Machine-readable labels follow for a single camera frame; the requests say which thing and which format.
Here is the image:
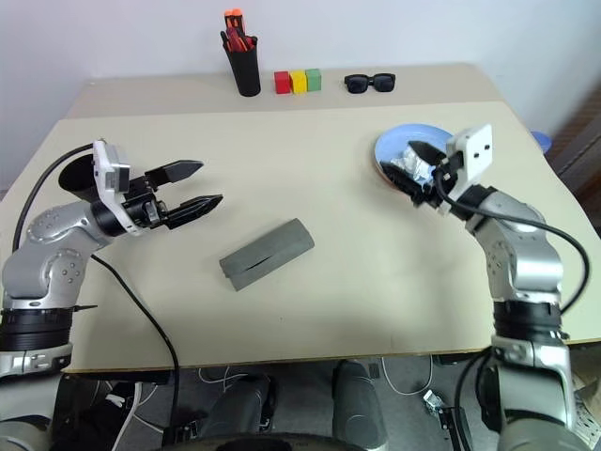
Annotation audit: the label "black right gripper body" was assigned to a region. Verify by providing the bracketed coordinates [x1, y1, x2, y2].
[409, 156, 459, 209]

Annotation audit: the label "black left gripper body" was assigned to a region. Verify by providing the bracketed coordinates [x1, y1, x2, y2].
[122, 176, 170, 231]

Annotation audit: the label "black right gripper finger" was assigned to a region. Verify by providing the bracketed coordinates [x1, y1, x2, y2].
[407, 139, 447, 165]
[380, 161, 424, 201]

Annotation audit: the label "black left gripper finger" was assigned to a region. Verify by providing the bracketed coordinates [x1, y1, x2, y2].
[165, 194, 224, 231]
[144, 159, 206, 190]

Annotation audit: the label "white tissue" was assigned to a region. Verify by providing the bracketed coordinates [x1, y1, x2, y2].
[391, 145, 434, 183]

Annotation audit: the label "blue plate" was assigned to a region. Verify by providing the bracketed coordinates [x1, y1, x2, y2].
[374, 123, 459, 190]

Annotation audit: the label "grey glasses case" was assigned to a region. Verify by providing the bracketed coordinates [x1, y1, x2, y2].
[219, 217, 315, 293]

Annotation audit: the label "black marker holder cup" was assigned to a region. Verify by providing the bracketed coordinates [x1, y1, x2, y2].
[223, 35, 262, 98]

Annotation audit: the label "black sunglasses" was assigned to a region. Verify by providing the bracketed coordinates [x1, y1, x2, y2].
[344, 72, 396, 95]

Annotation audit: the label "red marker in holder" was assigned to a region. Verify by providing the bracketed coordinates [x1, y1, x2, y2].
[226, 29, 251, 54]

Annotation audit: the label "brown wooden furniture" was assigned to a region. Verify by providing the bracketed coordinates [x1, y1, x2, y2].
[547, 101, 601, 241]

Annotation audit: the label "dark grey rounded shape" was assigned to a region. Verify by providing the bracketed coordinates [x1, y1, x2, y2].
[331, 360, 389, 451]
[205, 375, 276, 431]

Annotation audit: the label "metal caster wheel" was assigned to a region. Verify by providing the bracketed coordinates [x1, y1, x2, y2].
[422, 390, 448, 415]

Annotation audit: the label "black domed shape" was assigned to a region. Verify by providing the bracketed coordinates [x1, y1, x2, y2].
[163, 434, 377, 451]

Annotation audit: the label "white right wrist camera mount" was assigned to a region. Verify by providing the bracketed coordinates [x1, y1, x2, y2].
[438, 123, 495, 217]

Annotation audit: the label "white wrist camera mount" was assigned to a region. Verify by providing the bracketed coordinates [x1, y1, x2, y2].
[91, 139, 143, 236]
[438, 123, 495, 217]

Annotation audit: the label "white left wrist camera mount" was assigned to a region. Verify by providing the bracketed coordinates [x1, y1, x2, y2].
[91, 139, 143, 236]

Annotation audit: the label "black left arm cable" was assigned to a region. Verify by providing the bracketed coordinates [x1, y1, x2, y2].
[13, 143, 182, 427]

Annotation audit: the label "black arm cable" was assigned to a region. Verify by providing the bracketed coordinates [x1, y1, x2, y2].
[13, 143, 182, 427]
[432, 166, 591, 326]

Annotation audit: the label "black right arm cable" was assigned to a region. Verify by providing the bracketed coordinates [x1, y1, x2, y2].
[432, 166, 591, 326]

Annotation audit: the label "black table frame bar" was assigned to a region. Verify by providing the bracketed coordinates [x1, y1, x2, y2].
[60, 370, 173, 387]

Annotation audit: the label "white floor cable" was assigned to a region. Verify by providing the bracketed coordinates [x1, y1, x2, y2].
[380, 356, 434, 397]
[198, 365, 249, 392]

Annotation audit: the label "black robot torso cable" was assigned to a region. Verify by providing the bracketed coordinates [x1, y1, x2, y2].
[455, 347, 495, 451]

